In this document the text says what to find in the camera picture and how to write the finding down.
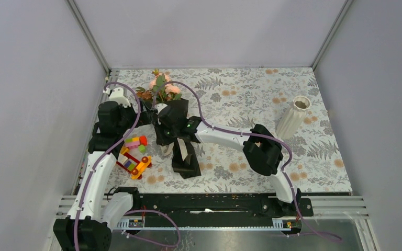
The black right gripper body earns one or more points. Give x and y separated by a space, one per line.
166 135

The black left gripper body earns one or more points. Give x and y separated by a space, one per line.
129 116

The cream ribbon with gold text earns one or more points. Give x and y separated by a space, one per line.
180 149

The peach flower bouquet black wrap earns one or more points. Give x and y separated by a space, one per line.
161 90

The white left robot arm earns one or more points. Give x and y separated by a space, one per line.
88 225

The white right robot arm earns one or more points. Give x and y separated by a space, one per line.
262 150

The white ribbed ceramic vase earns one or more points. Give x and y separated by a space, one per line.
293 117

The pink and yellow block stack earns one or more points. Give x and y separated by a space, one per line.
132 143

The red toy block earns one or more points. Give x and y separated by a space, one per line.
143 140

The green toy block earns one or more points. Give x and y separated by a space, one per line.
142 148

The orange toy block cart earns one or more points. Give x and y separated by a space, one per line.
133 166

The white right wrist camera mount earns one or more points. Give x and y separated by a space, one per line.
159 108

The aluminium frame rail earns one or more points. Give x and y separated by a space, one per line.
86 31

